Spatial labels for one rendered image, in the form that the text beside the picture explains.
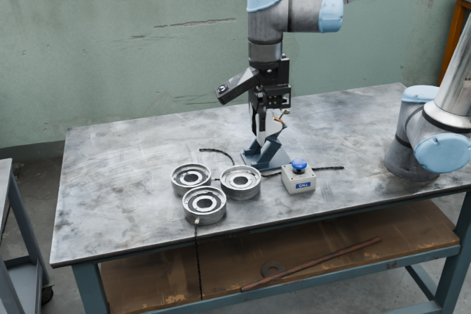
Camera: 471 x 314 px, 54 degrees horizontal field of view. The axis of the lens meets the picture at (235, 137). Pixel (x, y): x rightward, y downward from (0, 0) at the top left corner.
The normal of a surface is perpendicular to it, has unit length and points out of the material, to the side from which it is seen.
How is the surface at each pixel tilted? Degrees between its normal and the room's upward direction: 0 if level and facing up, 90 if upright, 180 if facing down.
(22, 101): 90
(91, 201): 0
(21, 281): 0
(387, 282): 0
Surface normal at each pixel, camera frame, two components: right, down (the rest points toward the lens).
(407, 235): -0.03, -0.85
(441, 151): -0.11, 0.63
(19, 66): 0.24, 0.51
